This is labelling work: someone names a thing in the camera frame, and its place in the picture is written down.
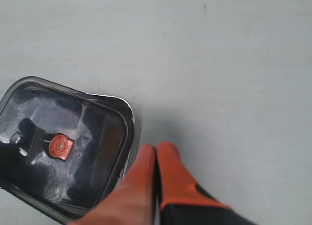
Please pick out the dark lid with orange seal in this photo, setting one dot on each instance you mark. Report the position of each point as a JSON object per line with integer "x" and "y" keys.
{"x": 61, "y": 147}

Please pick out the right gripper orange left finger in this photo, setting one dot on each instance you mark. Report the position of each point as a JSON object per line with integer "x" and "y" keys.
{"x": 132, "y": 202}

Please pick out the steel two-compartment lunch box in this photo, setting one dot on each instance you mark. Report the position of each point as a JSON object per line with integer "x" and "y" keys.
{"x": 130, "y": 132}

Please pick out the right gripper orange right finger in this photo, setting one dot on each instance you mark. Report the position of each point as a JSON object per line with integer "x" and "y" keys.
{"x": 183, "y": 201}

